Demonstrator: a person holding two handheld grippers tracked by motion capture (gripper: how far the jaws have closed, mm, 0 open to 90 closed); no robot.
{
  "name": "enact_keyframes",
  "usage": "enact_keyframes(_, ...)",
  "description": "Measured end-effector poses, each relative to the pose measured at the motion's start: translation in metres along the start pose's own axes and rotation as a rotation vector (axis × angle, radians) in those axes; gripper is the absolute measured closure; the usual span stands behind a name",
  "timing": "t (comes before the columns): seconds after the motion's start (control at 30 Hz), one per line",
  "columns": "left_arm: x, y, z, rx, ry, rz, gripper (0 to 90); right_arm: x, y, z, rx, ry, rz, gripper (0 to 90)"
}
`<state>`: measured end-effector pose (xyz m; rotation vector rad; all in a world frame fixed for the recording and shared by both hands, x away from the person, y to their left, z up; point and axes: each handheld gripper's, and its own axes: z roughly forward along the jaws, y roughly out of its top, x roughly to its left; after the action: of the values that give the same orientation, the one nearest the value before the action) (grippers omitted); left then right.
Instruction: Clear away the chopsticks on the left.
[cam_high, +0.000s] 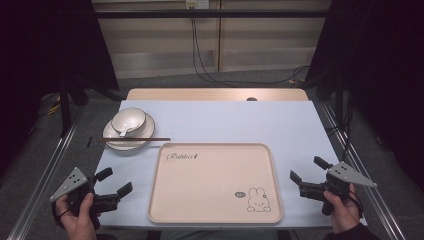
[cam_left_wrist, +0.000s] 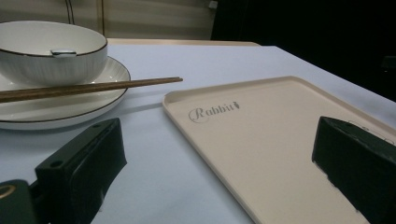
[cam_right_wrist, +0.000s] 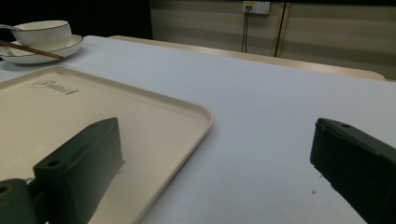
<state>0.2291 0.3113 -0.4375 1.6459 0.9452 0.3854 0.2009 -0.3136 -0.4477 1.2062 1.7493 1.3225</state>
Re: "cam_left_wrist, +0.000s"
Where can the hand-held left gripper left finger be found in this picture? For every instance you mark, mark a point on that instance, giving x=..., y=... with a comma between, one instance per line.
x=77, y=174

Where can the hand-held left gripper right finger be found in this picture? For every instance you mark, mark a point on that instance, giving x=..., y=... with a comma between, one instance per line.
x=358, y=161

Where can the white plate with dark rim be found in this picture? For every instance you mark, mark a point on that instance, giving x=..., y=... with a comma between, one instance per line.
x=62, y=109

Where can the brown wooden chopsticks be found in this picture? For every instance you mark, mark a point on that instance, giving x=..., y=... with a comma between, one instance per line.
x=77, y=89

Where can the beige plastic tray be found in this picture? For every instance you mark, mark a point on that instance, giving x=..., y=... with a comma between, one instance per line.
x=264, y=146

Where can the white ribbed bowl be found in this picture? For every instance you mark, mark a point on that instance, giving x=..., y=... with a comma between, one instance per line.
x=46, y=65

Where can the beige curtain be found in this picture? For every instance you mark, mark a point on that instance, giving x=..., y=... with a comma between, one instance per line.
x=149, y=18

